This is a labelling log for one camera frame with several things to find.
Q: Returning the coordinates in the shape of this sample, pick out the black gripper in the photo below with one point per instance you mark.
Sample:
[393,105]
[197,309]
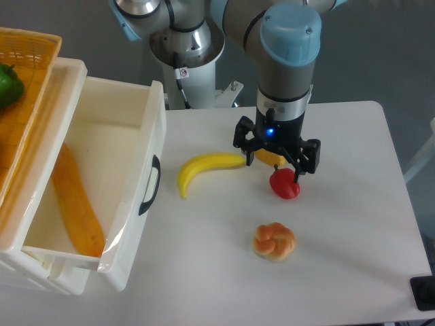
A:
[303,155]

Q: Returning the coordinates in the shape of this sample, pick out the white drawer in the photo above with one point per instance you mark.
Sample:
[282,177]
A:
[116,137]

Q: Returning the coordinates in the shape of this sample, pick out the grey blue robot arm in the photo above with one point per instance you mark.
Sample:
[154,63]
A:
[282,37]

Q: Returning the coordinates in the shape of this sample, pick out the white drawer cabinet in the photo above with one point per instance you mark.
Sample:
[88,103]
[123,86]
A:
[32,230]

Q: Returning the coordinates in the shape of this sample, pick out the yellow toy pepper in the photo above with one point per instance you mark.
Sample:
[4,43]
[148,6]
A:
[270,158]

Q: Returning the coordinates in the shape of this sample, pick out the red toy pepper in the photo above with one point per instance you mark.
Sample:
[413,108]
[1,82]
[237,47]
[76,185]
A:
[282,183]

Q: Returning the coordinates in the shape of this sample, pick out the yellow toy banana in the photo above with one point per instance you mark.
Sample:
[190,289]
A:
[204,162]

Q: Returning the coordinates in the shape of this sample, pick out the knotted toy bread roll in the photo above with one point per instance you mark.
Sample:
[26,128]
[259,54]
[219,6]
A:
[273,241]

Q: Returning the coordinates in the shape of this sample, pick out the white chair part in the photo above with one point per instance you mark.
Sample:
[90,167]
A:
[421,158]

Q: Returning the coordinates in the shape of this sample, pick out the black device at edge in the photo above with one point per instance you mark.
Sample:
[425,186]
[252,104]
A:
[423,292]

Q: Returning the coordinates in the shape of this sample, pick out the orange toy baguette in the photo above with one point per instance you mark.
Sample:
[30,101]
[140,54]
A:
[78,215]

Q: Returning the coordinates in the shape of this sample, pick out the orange plastic basket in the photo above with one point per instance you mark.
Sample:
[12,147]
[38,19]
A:
[32,55]

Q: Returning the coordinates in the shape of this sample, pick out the green toy pepper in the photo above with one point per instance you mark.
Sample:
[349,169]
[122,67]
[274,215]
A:
[12,88]

